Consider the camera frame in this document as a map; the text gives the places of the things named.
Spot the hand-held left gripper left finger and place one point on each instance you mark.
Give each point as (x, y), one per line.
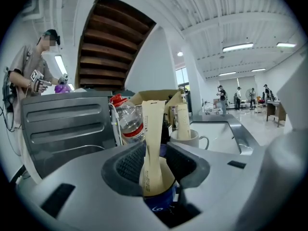
(91, 177)

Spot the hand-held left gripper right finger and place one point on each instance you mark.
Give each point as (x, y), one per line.
(221, 177)

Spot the white ceramic mug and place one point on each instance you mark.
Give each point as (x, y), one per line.
(187, 142)

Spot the blue ceramic mug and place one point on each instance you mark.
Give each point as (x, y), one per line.
(158, 204)

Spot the white sink basin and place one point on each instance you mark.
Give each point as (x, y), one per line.
(211, 133)

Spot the white power strip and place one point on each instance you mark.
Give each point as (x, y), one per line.
(116, 129)

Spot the dark grey washing machine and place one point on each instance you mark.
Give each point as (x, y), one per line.
(65, 129)

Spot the clear plastic water bottle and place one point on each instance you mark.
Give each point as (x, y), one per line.
(131, 121)

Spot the black pump bottle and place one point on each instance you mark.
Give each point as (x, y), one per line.
(164, 129)

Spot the dark tall cabinet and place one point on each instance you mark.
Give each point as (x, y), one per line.
(189, 105)

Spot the standing fan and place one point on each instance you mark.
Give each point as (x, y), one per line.
(247, 95)

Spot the wooden table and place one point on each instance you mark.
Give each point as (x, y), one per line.
(276, 109)

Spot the purple container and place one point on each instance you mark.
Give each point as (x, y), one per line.
(62, 88)

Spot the cardboard box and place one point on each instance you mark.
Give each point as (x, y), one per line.
(154, 96)

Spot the ceiling tube light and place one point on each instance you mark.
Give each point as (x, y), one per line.
(258, 70)
(227, 73)
(60, 65)
(238, 47)
(286, 44)

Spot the window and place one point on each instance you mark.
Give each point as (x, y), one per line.
(182, 76)

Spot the wooden staircase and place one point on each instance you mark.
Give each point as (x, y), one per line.
(108, 49)

